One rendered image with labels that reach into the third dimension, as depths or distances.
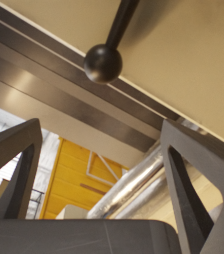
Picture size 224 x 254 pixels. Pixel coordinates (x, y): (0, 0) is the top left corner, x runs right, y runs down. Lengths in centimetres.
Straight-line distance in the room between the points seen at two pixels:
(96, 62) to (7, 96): 92
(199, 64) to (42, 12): 16
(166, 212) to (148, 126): 42
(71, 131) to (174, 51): 92
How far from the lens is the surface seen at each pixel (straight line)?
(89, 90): 99
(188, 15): 24
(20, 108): 110
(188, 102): 27
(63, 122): 109
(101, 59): 19
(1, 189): 841
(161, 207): 91
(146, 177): 85
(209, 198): 92
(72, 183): 293
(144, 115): 106
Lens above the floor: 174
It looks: 19 degrees down
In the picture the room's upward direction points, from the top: 63 degrees counter-clockwise
